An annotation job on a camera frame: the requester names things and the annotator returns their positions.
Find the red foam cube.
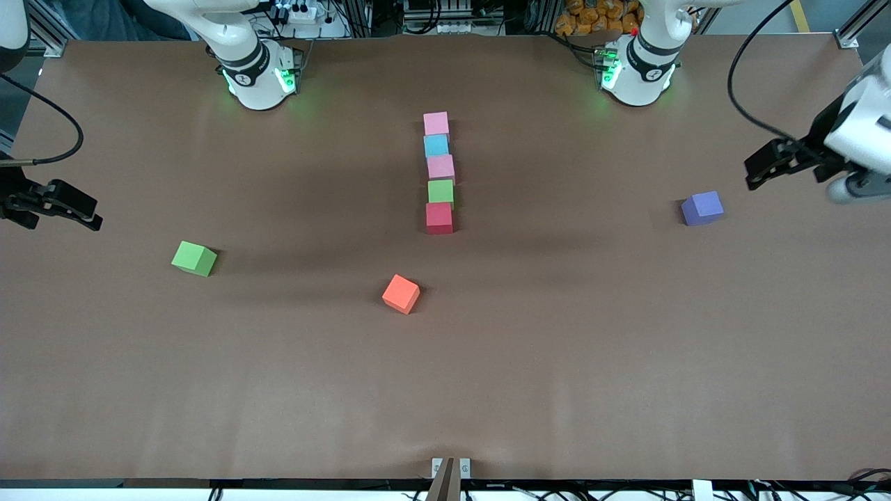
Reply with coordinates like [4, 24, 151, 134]
[426, 202, 454, 234]

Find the purple foam cube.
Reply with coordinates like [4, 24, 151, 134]
[681, 191, 725, 227]

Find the pile of orange objects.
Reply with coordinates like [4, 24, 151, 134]
[555, 0, 641, 37]

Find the white power strip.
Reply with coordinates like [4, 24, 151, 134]
[275, 2, 322, 23]

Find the orange foam cube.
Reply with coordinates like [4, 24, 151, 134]
[381, 274, 421, 315]

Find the electrical control unit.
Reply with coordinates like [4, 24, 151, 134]
[402, 0, 466, 35]

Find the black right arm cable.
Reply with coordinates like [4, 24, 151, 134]
[0, 73, 85, 166]

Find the silver aluminium frame profile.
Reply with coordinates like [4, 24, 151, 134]
[835, 0, 879, 49]
[24, 0, 68, 58]

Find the brown camera pole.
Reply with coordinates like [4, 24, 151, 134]
[426, 458, 462, 501]

